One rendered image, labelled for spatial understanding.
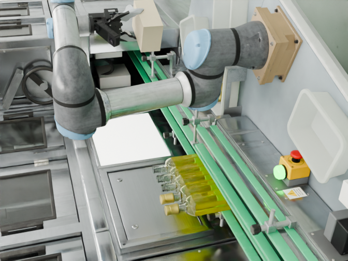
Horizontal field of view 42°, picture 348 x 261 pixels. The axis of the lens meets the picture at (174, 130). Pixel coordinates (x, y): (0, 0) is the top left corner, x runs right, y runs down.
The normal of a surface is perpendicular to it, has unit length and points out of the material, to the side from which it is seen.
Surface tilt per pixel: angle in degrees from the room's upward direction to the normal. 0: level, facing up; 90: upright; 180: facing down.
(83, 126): 99
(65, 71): 68
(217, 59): 89
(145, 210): 90
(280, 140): 0
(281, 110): 0
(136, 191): 90
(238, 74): 90
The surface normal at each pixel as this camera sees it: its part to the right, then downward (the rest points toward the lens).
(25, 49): 0.29, 0.51
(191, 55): -0.94, 0.01
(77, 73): 0.44, -0.20
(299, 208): 0.03, -0.85
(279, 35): 0.13, -0.63
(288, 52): 0.27, 0.77
